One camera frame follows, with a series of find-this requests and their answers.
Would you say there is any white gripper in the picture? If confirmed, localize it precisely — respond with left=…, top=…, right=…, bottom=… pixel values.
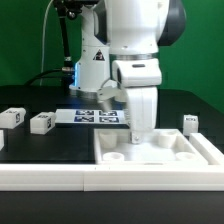
left=112, top=59, right=162, bottom=144

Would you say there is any white obstacle fence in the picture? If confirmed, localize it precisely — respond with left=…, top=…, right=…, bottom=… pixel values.
left=0, top=133, right=224, bottom=191

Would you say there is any black cable bundle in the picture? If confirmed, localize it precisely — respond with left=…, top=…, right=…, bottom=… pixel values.
left=23, top=68, right=75, bottom=87

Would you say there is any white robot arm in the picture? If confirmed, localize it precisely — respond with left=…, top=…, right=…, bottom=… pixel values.
left=70, top=0, right=186, bottom=144

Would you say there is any white marker base plate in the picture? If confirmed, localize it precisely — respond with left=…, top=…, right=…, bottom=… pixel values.
left=56, top=109, right=126, bottom=125

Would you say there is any white square table top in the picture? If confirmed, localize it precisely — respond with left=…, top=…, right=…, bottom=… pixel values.
left=94, top=129, right=208, bottom=165

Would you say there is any white cable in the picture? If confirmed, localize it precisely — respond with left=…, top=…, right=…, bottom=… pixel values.
left=39, top=0, right=55, bottom=87

